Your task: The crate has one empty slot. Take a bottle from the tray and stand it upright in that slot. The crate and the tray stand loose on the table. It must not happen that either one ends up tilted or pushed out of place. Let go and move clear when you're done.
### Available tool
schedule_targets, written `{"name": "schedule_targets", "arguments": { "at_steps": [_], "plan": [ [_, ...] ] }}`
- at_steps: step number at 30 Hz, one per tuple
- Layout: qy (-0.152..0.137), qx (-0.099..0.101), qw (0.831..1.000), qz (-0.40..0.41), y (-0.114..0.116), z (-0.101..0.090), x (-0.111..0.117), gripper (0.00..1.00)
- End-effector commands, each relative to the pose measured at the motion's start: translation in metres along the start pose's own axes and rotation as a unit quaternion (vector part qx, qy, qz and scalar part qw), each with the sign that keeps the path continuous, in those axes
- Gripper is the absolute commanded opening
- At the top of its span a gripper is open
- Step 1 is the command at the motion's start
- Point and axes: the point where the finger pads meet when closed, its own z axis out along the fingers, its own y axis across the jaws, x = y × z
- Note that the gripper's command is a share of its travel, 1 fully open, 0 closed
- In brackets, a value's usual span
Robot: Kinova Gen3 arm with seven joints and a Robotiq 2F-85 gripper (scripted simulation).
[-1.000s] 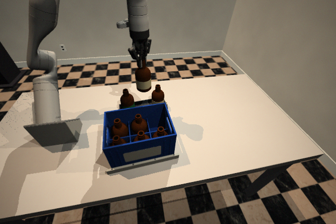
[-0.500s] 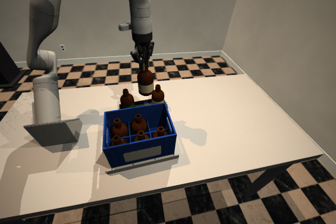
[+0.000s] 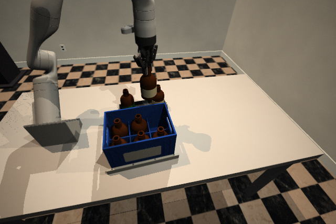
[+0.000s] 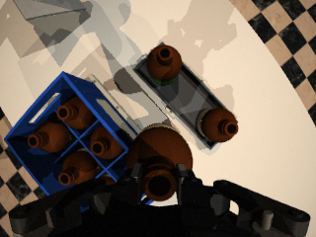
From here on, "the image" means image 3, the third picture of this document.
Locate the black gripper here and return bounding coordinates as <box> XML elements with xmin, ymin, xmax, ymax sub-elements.
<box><xmin>133</xmin><ymin>35</ymin><xmax>158</xmax><ymax>76</ymax></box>

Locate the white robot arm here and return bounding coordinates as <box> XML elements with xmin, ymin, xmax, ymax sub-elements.
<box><xmin>26</xmin><ymin>0</ymin><xmax>156</xmax><ymax>124</ymax></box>

